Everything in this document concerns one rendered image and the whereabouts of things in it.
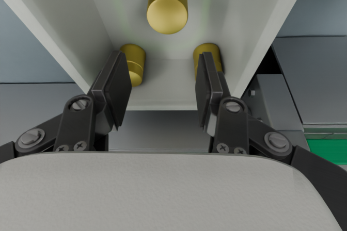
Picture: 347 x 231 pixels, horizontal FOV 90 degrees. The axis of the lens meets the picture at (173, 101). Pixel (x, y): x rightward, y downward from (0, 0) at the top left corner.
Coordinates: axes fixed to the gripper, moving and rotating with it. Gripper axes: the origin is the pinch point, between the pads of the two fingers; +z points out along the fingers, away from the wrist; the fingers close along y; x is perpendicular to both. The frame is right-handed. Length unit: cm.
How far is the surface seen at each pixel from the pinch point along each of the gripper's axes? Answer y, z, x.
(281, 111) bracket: 11.5, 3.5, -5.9
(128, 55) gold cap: -4.8, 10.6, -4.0
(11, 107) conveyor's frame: -27.1, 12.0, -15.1
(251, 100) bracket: 10.2, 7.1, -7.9
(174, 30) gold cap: 0.7, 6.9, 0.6
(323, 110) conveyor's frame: 15.6, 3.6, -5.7
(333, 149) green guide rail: 16.4, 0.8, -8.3
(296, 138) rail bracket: 11.5, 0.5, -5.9
